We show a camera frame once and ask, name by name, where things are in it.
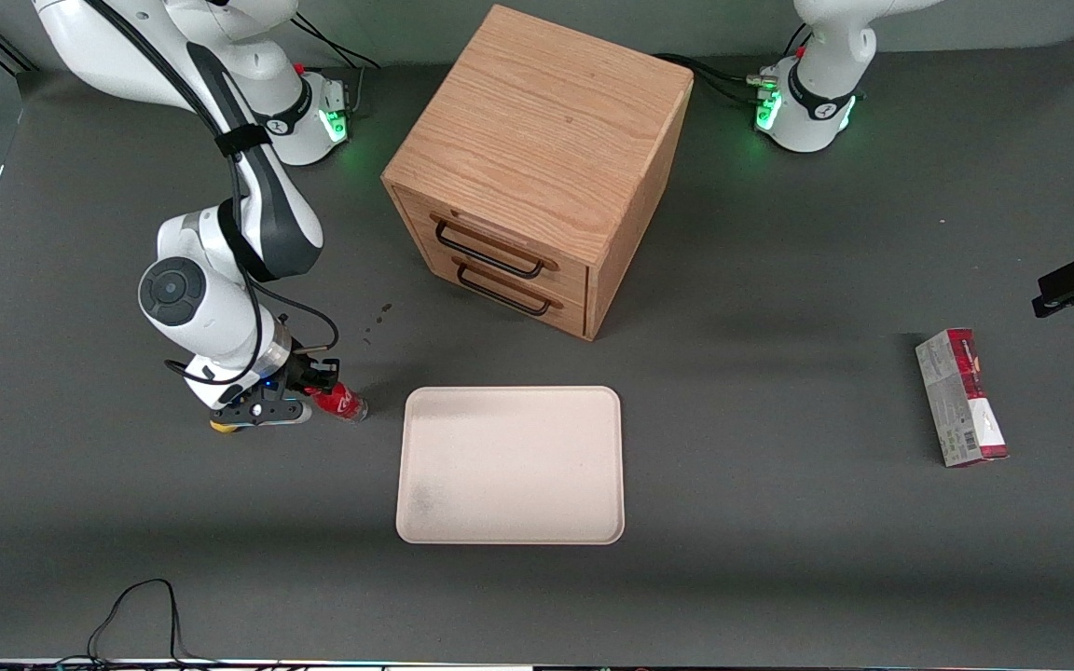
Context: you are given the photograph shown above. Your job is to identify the grey table mat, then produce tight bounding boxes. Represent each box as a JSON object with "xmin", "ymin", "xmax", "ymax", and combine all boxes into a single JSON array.
[{"xmin": 0, "ymin": 35, "xmax": 1074, "ymax": 664}]

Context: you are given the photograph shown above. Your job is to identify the wooden drawer cabinet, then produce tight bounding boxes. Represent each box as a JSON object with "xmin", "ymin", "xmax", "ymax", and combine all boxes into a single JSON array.
[{"xmin": 381, "ymin": 4, "xmax": 695, "ymax": 342}]

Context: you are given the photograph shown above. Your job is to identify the black floor cable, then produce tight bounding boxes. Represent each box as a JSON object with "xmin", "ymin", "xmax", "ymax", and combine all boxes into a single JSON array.
[{"xmin": 52, "ymin": 579, "xmax": 221, "ymax": 668}]

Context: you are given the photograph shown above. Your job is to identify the red coke bottle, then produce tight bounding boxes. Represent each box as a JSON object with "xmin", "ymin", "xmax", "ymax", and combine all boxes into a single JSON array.
[{"xmin": 309, "ymin": 380, "xmax": 369, "ymax": 423}]

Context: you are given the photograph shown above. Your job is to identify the black base cables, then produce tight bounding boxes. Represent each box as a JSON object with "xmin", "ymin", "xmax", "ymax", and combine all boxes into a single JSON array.
[
  {"xmin": 653, "ymin": 22, "xmax": 814, "ymax": 109},
  {"xmin": 291, "ymin": 13, "xmax": 381, "ymax": 120}
]

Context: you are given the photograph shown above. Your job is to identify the wooden drawer front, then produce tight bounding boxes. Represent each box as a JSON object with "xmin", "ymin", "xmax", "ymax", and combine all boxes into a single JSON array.
[
  {"xmin": 423, "ymin": 248, "xmax": 590, "ymax": 338},
  {"xmin": 393, "ymin": 186, "xmax": 591, "ymax": 308}
]

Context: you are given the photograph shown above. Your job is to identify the black left base cables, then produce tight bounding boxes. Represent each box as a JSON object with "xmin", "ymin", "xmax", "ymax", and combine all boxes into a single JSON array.
[{"xmin": 653, "ymin": 22, "xmax": 814, "ymax": 109}]

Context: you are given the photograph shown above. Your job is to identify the beige plastic tray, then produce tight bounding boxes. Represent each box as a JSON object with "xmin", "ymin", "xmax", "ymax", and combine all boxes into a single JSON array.
[{"xmin": 395, "ymin": 386, "xmax": 626, "ymax": 546}]

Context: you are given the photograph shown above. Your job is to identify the black drawer handle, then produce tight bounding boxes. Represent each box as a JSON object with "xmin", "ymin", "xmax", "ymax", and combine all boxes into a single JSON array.
[
  {"xmin": 431, "ymin": 215, "xmax": 559, "ymax": 280},
  {"xmin": 452, "ymin": 257, "xmax": 563, "ymax": 317}
]

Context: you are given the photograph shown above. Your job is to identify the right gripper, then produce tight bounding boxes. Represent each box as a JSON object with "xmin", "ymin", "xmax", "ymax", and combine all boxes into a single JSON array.
[{"xmin": 188, "ymin": 358, "xmax": 343, "ymax": 415}]

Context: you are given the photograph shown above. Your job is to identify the red grey carton box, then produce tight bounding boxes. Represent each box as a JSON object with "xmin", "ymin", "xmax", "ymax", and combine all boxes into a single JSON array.
[{"xmin": 915, "ymin": 327, "xmax": 1010, "ymax": 468}]

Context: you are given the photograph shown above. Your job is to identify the black right base cables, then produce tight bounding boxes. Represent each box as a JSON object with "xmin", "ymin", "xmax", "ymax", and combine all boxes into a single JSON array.
[{"xmin": 291, "ymin": 13, "xmax": 381, "ymax": 120}]

